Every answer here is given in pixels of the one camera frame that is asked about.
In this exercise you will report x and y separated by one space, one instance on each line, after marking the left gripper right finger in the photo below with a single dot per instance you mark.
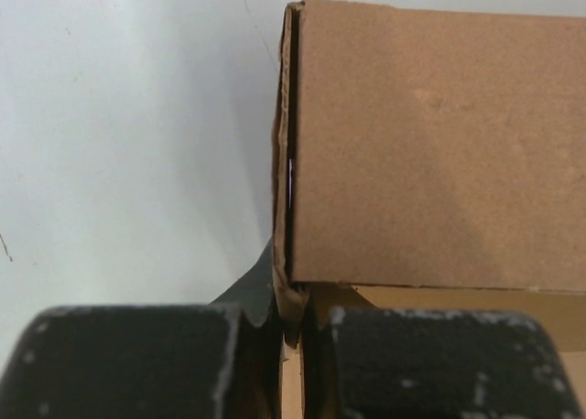
441 356

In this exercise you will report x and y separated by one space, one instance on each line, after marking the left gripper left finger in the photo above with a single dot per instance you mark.
219 360

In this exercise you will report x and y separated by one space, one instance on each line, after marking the brown cardboard box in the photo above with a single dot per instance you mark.
425 152

